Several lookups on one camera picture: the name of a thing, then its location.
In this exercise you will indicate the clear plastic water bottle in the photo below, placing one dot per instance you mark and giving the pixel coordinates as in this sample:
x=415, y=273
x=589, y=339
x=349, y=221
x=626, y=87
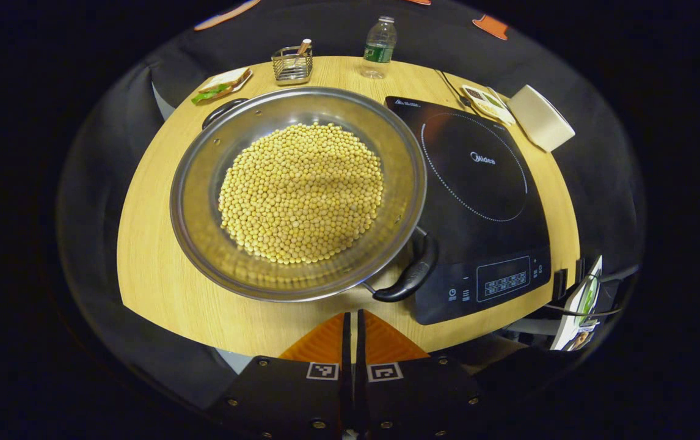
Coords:
x=379, y=49

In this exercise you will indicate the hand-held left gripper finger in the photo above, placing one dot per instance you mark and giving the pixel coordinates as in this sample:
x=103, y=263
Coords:
x=347, y=348
x=360, y=348

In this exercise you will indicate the white divided bean dish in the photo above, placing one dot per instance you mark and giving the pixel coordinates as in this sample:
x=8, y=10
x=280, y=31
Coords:
x=487, y=105

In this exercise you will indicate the pile of yellow soybeans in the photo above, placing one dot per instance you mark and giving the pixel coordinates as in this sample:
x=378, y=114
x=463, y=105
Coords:
x=301, y=192

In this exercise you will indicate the black backdrop cloth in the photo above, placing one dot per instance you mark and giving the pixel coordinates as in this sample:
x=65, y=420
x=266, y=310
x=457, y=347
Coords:
x=99, y=183

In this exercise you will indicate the white toaster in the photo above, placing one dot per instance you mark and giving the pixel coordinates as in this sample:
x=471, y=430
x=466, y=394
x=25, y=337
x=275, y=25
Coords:
x=539, y=119

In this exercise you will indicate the stainless steel pot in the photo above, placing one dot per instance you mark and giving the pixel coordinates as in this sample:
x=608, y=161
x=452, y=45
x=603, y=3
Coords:
x=203, y=201

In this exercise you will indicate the sandwich on plate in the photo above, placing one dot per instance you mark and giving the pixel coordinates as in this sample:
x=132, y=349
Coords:
x=223, y=84

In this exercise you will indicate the black induction cooktop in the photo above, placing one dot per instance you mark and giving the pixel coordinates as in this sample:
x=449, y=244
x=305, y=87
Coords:
x=478, y=244

